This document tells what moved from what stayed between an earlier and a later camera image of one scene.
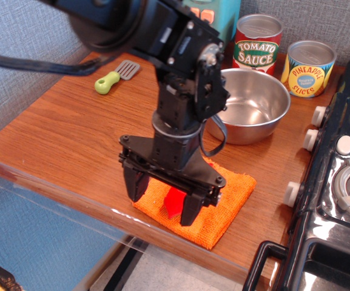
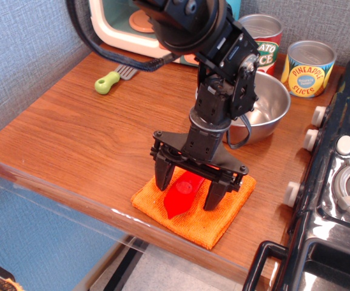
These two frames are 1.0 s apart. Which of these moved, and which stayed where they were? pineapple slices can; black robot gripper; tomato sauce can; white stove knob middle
Moved: black robot gripper
Stayed: white stove knob middle; pineapple slices can; tomato sauce can
